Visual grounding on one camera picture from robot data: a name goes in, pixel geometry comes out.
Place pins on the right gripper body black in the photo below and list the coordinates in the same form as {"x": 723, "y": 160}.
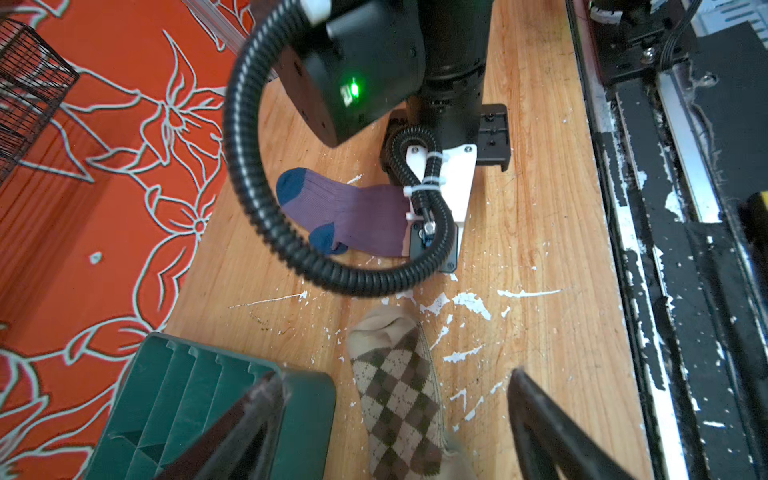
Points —
{"x": 493, "y": 144}

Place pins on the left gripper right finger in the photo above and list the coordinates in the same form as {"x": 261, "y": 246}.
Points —
{"x": 548, "y": 443}

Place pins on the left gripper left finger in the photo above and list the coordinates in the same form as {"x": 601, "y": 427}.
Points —
{"x": 242, "y": 444}

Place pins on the green plastic divided tray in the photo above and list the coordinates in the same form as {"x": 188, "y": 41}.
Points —
{"x": 176, "y": 390}

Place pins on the purple sock yellow cuff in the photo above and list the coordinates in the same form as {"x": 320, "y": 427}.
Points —
{"x": 339, "y": 217}

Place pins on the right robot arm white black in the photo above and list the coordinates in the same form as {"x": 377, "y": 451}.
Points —
{"x": 344, "y": 65}

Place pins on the beige argyle sock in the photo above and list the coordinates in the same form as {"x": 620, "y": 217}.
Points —
{"x": 400, "y": 398}

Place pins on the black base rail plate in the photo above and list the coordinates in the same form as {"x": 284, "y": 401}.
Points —
{"x": 676, "y": 94}

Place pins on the black wire wall basket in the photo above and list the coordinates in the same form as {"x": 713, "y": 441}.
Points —
{"x": 35, "y": 80}

